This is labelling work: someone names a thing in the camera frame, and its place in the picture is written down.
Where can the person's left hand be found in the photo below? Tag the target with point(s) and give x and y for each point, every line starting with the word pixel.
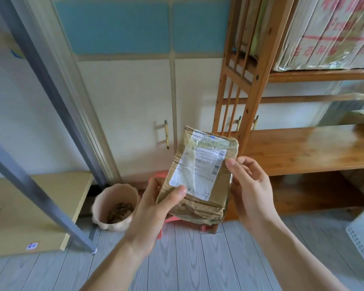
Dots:
pixel 148 221

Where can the person's right hand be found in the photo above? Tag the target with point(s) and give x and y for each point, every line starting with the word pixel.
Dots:
pixel 254 196

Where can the large cardboard parcel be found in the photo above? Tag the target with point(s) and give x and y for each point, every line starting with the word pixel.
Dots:
pixel 200 172

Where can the wooden shelf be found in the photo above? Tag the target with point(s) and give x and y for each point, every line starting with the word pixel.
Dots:
pixel 306 148

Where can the grey metal beige board shelf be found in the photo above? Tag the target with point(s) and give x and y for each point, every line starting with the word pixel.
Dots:
pixel 24 209

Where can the person's right forearm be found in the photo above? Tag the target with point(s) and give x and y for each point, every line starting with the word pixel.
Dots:
pixel 291 260

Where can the beige round pot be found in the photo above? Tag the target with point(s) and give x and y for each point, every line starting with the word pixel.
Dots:
pixel 109 196

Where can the pink plastic stool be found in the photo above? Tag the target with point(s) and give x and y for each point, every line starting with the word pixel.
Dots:
pixel 210 229

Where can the white cabinet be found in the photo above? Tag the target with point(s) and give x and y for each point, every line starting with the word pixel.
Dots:
pixel 124 103

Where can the plastic wrapped printed carton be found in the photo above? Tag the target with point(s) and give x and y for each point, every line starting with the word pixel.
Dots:
pixel 327 33

